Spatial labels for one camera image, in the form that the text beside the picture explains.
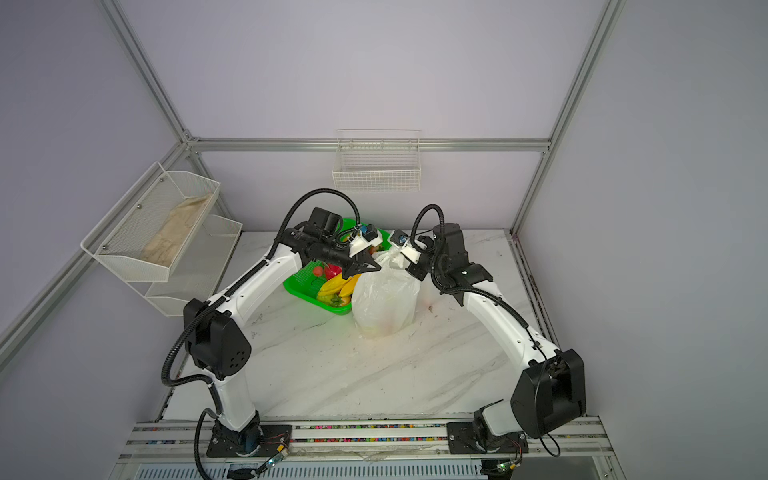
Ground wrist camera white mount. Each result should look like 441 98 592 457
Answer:
348 224 383 257
388 229 421 264

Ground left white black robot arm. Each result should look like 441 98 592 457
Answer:
184 207 383 457

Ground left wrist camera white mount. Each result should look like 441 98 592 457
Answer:
348 224 383 257

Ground white wire wall basket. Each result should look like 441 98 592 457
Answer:
332 129 422 193

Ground green plastic basket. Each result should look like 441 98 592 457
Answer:
283 217 389 315

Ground beige cloth in shelf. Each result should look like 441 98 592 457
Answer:
140 194 212 267

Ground upper white mesh shelf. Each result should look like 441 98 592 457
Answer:
80 162 220 283

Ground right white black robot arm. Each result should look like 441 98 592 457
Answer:
394 223 587 453

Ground white mesh shelf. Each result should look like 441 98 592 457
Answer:
144 214 242 317
80 162 220 283

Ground lower white mesh shelf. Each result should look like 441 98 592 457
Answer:
144 214 242 317

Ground right black cable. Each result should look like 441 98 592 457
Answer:
410 203 563 458

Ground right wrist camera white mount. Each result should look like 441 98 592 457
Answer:
388 229 421 264

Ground red dragon fruit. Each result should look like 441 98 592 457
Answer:
312 264 342 280

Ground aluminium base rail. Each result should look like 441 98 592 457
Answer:
109 417 625 479

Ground white lemon print plastic bag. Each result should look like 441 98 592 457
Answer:
352 247 422 339

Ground lower yellow banana bunch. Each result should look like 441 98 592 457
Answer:
316 274 360 308

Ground left black corrugated cable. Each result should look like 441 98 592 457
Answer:
160 188 362 480

